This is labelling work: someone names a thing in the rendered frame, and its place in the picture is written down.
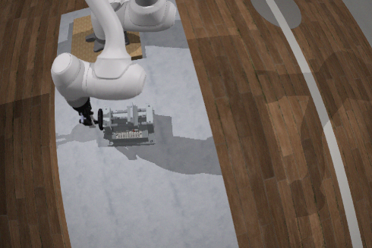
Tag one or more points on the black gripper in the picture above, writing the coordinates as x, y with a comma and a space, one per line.
86, 117

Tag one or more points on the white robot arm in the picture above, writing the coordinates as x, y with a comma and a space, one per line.
113, 76

